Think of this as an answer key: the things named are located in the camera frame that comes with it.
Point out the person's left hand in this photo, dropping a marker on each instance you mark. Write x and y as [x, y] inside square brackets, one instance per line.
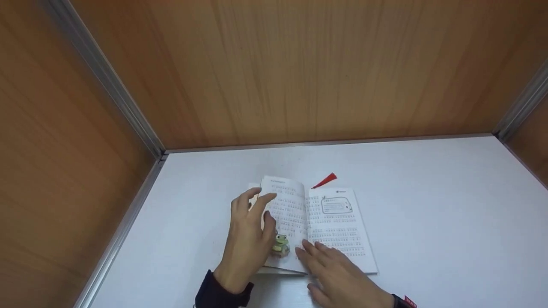
[246, 248]

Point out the person's right hand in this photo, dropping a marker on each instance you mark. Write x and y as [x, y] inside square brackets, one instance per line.
[346, 284]

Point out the person's left middle finger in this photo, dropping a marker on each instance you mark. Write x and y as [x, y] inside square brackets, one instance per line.
[244, 200]

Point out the person's left index finger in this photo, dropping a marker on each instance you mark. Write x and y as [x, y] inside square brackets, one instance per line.
[265, 204]

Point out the person's right index finger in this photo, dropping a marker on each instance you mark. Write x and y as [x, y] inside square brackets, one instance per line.
[306, 262]

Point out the person's left thumb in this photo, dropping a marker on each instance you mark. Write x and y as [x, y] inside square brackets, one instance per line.
[270, 229]

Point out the person's right thumb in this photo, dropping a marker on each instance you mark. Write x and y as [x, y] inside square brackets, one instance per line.
[316, 293]

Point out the person's right fingers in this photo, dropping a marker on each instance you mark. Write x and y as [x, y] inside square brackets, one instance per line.
[325, 253]

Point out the white printed book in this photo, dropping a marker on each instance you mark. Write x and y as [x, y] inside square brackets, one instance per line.
[334, 222]

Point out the person's left forearm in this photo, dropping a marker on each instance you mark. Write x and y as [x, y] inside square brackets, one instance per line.
[218, 295]

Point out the small green frog figure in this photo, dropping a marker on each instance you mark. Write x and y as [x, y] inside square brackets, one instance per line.
[281, 244]

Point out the red tassel bookmark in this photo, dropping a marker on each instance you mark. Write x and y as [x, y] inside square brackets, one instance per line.
[327, 179]

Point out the black wrist band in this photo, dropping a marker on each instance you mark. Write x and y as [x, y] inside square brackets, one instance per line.
[402, 302]

